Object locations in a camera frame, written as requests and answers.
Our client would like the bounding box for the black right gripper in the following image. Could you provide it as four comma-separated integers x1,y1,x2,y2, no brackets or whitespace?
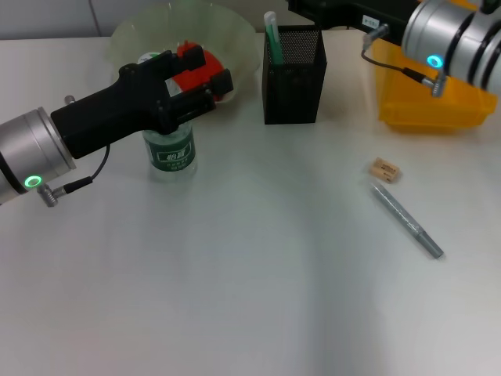
287,0,422,45

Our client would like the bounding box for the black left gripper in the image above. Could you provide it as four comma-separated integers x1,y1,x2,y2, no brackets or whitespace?
50,44,235,160

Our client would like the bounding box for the orange fruit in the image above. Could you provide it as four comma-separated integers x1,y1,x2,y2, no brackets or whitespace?
173,38,232,103

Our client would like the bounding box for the green pen with white cap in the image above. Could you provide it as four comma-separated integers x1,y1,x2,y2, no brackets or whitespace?
262,11,285,67

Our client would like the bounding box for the clear green-label water bottle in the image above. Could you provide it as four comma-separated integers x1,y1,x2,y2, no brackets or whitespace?
137,50,199,184

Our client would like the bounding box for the beige eraser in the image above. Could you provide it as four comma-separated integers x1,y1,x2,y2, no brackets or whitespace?
368,157,401,184

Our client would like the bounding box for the grey marker pen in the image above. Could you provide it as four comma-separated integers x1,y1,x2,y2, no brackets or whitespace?
369,183,445,260

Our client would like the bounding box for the pale green glass fruit bowl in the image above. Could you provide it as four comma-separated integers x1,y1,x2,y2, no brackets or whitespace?
108,0,262,109

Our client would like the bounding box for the black mesh pen holder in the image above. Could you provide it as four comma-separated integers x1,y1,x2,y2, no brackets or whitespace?
261,24,328,125

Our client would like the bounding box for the yellow plastic bin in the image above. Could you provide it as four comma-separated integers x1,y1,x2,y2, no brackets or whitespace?
370,0,497,133

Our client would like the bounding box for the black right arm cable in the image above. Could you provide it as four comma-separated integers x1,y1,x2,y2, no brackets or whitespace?
360,23,449,97

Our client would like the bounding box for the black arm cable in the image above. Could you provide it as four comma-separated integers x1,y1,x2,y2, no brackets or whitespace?
360,23,449,97
38,144,111,208

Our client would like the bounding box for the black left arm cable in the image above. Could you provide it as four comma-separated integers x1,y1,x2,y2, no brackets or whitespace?
38,144,111,208

